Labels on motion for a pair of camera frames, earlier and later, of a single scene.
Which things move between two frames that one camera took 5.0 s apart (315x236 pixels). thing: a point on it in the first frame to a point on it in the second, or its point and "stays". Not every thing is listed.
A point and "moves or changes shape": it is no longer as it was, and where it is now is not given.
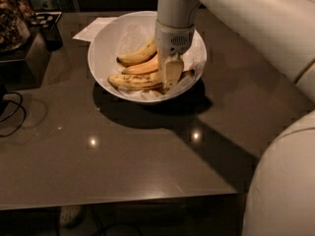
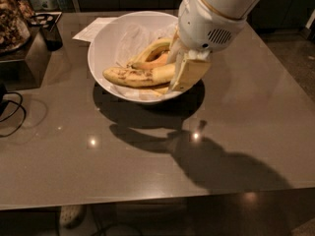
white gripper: [172, 40] to [204, 26]
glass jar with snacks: [14, 17] stays
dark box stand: [26, 66] stays
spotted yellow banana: [137, 81] moves or changes shape
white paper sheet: [93, 29] stays
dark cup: [52, 37] stays
